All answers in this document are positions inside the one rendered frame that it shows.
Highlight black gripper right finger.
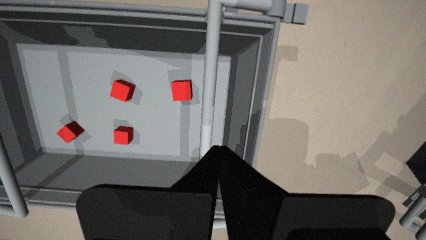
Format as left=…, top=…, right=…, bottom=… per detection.
left=219, top=146, right=396, bottom=240

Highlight small red block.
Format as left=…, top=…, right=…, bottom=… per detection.
left=114, top=126, right=133, bottom=145
left=110, top=79, right=136, bottom=102
left=171, top=80, right=193, bottom=101
left=56, top=121, right=85, bottom=143

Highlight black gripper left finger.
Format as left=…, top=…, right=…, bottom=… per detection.
left=76, top=145, right=221, bottom=240

